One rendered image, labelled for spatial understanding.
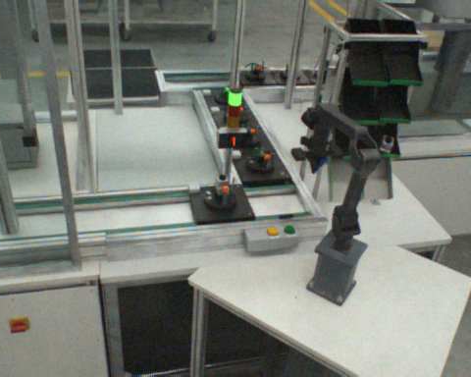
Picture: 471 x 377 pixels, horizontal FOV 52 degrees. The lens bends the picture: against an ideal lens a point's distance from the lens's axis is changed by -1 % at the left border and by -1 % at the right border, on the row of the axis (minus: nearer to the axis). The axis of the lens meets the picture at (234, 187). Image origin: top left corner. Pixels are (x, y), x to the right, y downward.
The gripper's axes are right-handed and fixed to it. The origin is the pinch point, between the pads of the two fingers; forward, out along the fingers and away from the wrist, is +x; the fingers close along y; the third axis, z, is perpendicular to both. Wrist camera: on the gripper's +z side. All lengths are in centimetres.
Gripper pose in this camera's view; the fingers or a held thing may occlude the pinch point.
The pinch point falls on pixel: (314, 165)
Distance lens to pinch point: 181.9
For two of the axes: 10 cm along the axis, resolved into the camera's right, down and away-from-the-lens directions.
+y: -9.7, 0.7, -2.4
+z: -2.3, -5.7, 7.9
